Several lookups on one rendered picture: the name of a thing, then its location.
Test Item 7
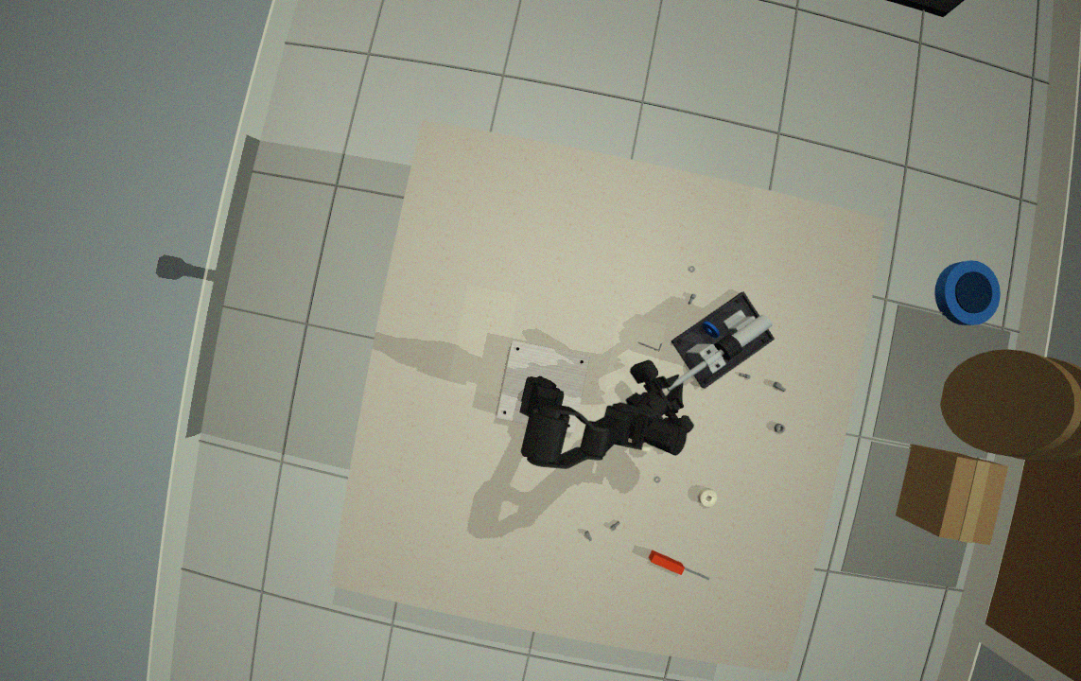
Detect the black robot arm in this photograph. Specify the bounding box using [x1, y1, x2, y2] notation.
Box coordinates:
[520, 376, 688, 469]

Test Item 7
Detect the red-handled screwdriver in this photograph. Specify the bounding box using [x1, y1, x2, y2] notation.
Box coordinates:
[649, 550, 709, 580]

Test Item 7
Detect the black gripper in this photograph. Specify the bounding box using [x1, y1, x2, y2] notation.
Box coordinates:
[630, 360, 693, 432]

